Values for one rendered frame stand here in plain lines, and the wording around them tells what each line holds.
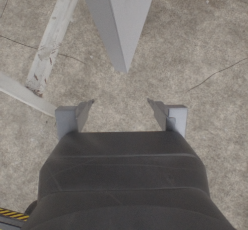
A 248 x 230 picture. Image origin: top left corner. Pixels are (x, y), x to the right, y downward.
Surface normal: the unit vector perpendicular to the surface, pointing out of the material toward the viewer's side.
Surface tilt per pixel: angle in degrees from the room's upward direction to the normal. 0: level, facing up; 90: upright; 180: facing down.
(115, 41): 90
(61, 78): 0
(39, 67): 0
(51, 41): 0
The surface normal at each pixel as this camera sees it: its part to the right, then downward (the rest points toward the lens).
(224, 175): -0.09, -0.13
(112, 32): -0.31, 0.95
